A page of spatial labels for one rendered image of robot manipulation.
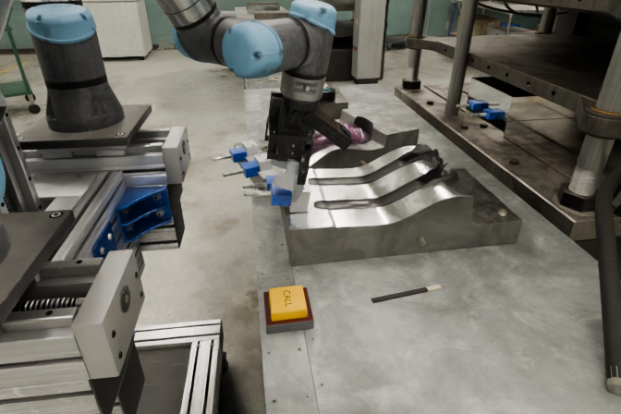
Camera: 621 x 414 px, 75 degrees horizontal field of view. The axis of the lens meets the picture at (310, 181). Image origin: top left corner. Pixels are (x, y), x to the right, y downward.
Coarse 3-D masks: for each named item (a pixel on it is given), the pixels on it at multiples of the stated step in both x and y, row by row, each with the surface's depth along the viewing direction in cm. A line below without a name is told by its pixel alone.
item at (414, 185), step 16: (400, 160) 99; (416, 160) 96; (432, 160) 95; (368, 176) 100; (432, 176) 90; (448, 176) 86; (400, 192) 90; (320, 208) 86; (336, 208) 86; (352, 208) 86; (368, 208) 87
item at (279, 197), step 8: (272, 184) 84; (248, 192) 82; (256, 192) 82; (264, 192) 83; (272, 192) 82; (280, 192) 82; (288, 192) 82; (304, 192) 81; (272, 200) 82; (280, 200) 82; (288, 200) 82; (304, 200) 82; (296, 208) 83; (304, 208) 84
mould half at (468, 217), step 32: (384, 160) 102; (320, 192) 92; (352, 192) 93; (384, 192) 91; (416, 192) 86; (448, 192) 83; (480, 192) 98; (288, 224) 81; (320, 224) 80; (352, 224) 81; (384, 224) 82; (416, 224) 83; (448, 224) 84; (480, 224) 86; (512, 224) 87; (320, 256) 83; (352, 256) 84; (384, 256) 86
